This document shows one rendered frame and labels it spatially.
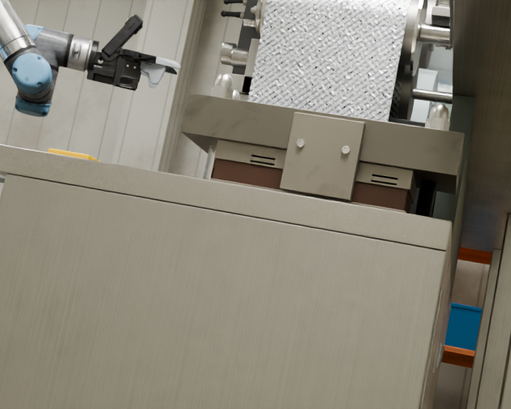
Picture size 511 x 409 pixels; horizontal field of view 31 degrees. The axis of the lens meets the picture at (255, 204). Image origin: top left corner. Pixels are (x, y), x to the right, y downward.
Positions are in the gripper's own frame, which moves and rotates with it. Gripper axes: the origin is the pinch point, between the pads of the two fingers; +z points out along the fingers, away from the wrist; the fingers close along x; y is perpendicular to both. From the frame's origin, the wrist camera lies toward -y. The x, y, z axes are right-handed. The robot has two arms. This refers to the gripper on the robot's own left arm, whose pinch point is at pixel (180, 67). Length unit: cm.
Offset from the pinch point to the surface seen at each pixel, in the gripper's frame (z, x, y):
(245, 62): 8.8, 46.3, 1.0
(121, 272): -6, 82, 37
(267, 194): 11, 87, 23
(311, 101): 19, 60, 6
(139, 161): 5, -346, 24
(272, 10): 10, 55, -7
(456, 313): 155, -192, 60
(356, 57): 25, 62, -2
